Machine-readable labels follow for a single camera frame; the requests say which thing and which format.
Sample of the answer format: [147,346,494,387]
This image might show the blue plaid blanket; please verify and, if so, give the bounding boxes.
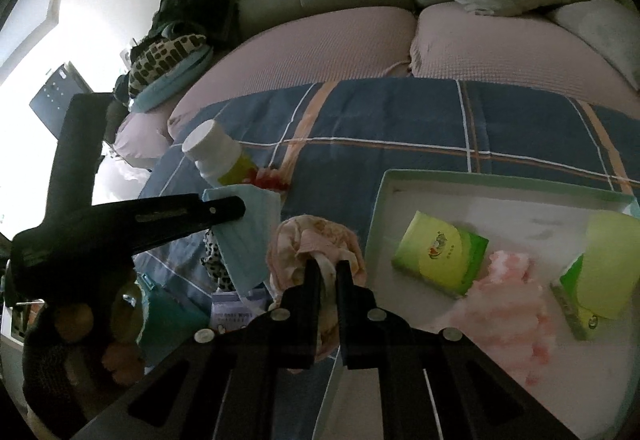
[132,78,640,440]

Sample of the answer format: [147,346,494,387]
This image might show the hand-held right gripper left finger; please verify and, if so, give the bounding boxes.
[70,256,323,440]

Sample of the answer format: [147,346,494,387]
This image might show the leopard pattern cushion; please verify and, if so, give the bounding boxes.
[127,34,208,96]

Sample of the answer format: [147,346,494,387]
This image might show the pink striped fuzzy sock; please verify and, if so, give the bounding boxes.
[430,250,556,388]

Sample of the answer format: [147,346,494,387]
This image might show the person's left hand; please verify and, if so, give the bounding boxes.
[20,270,148,438]

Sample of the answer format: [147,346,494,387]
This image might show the white plastic bottle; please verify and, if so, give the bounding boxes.
[181,119,261,188]

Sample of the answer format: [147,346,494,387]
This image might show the red and white cloth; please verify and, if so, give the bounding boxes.
[247,167,291,193]

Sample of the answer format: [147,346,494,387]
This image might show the dark clothes pile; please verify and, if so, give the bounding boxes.
[150,0,241,51]

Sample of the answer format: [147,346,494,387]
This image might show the dark teal garment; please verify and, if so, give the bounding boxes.
[111,73,133,106]

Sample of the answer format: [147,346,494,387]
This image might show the pink floral cloth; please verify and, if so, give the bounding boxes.
[267,215,368,361]

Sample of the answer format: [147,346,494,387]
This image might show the green tissue packet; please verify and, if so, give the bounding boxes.
[391,211,490,297]
[550,253,601,341]

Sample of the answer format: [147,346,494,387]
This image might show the leopard print scrunchie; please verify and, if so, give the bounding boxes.
[200,227,236,293]

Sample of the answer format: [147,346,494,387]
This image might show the white tray box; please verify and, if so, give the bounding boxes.
[312,169,640,440]

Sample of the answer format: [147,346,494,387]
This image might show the light green cloth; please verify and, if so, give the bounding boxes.
[582,213,640,319]

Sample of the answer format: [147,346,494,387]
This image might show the pink waffle sofa cover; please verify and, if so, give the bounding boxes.
[116,3,640,171]

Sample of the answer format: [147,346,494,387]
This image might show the blue face mask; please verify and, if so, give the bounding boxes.
[201,184,283,296]

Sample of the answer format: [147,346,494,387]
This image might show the grey-white pillow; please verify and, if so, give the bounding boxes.
[552,0,640,91]

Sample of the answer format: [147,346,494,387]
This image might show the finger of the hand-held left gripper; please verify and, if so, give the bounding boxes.
[131,193,247,255]

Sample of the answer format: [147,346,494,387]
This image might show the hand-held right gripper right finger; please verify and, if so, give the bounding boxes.
[336,259,581,440]

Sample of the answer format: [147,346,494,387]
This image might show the teal wipes pack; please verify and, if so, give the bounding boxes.
[135,273,211,351]

